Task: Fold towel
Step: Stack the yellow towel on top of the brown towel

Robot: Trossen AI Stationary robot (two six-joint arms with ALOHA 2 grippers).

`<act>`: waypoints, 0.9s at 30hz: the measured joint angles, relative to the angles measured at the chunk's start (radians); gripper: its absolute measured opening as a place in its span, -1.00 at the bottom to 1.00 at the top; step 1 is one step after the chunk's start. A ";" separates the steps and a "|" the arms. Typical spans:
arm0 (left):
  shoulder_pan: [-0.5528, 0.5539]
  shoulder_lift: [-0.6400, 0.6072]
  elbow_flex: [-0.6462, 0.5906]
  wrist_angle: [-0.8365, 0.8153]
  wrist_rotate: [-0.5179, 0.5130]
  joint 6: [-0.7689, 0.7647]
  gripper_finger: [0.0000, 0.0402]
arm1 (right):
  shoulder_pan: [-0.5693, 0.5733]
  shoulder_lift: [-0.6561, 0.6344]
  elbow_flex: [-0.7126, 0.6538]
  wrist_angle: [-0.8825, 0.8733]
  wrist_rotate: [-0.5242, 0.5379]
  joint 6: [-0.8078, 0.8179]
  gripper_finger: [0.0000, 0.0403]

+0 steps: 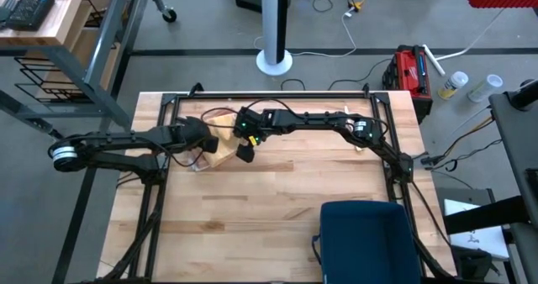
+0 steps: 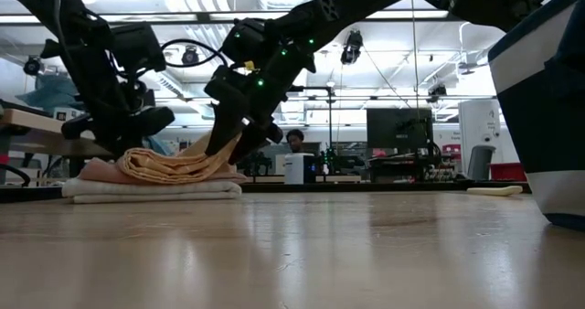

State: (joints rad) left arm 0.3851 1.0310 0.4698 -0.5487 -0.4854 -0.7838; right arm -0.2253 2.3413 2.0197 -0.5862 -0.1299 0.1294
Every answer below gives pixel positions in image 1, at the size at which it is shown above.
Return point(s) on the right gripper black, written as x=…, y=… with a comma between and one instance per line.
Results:
x=250, y=126

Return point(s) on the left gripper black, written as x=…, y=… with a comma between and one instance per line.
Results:
x=193, y=133

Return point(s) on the pink towel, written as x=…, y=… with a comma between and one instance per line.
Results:
x=199, y=161

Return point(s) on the yellow checked towel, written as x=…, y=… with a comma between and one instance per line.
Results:
x=220, y=156

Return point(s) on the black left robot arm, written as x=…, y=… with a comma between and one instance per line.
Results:
x=126, y=141

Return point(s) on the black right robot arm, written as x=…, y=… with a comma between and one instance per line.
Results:
x=319, y=119

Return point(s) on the yellow tag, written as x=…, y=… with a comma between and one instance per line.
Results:
x=253, y=140

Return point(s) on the wooden stick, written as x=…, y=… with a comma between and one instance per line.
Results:
x=346, y=108

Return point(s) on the black white pole stand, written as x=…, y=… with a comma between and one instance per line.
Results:
x=275, y=23

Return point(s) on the wooden side desk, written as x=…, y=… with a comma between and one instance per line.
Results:
x=50, y=93

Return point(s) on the navy fabric bin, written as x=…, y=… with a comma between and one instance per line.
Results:
x=367, y=244

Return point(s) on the red tool case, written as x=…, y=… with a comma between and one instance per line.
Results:
x=409, y=74

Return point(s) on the white plastic tube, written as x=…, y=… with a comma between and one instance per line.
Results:
x=433, y=59

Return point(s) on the black keyboard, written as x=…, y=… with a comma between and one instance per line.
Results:
x=29, y=11

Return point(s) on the white canister yellow label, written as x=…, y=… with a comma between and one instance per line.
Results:
x=454, y=84

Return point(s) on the white canister green label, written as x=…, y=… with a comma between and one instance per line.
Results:
x=485, y=87

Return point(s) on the white paper sheet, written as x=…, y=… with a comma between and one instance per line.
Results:
x=475, y=242

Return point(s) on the black bag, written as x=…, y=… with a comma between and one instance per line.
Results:
x=475, y=265

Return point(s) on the grey side table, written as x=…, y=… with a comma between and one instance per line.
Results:
x=517, y=141

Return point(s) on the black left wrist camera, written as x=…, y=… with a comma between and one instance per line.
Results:
x=211, y=144

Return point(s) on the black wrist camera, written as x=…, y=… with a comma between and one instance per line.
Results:
x=245, y=153
x=211, y=144

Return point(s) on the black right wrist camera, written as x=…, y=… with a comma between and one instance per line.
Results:
x=245, y=153

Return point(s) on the wooden workbench grey frame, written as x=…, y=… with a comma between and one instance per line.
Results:
x=67, y=6

